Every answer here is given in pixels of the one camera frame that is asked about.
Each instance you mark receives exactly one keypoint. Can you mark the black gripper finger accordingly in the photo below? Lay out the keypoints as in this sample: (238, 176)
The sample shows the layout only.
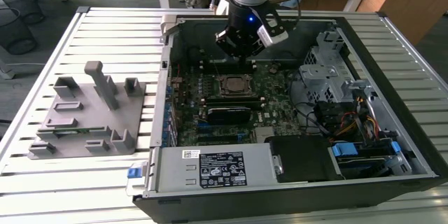
(224, 41)
(258, 48)

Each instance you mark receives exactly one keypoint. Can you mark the silver CPU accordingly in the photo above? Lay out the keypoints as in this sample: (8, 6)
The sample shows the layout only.
(235, 84)

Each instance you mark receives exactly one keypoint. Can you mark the green motherboard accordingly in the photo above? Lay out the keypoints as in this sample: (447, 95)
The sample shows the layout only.
(276, 98)

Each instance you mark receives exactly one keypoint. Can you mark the silver drive cage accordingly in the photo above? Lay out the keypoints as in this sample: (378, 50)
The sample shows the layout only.
(322, 77)

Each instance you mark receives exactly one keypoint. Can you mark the black graphics card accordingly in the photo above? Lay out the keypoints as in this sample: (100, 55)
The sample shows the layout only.
(227, 116)

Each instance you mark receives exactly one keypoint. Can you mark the silver chipset heatsink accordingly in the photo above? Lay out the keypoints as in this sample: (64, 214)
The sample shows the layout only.
(264, 132)

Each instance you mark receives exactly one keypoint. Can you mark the black expansion slot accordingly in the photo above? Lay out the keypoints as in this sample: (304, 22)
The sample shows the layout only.
(220, 139)

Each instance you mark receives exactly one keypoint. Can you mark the black plastic air shroud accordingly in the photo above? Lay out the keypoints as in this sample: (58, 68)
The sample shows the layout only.
(300, 158)

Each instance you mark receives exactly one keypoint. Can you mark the hard disk in blue carrier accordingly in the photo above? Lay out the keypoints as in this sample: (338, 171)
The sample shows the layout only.
(344, 150)

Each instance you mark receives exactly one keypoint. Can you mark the wooden cabinet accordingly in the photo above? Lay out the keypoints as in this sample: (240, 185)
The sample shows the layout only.
(412, 3)

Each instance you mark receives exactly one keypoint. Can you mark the grey plastic parts rack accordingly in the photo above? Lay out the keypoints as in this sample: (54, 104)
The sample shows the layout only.
(91, 129)

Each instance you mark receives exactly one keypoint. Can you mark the silver power supply black label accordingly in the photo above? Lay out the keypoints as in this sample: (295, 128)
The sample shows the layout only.
(175, 171)

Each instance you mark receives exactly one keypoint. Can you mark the green RAM stick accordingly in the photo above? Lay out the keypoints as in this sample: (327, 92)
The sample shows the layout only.
(87, 130)

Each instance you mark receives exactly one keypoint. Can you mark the blue case release latch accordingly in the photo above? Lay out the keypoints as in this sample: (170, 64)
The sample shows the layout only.
(135, 173)

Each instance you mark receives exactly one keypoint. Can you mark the black mesh waste bin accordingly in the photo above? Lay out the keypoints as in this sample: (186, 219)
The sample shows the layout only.
(18, 35)
(31, 6)

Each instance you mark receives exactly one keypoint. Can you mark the silver disk bay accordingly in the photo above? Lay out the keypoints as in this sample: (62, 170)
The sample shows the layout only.
(399, 165)

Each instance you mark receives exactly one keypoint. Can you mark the black PC case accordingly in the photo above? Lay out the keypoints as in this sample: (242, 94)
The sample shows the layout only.
(244, 208)

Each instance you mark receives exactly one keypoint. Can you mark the grey furniture foot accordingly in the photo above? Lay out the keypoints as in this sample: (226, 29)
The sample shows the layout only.
(7, 73)

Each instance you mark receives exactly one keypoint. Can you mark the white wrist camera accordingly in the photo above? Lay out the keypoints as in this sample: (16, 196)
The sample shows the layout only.
(276, 37)

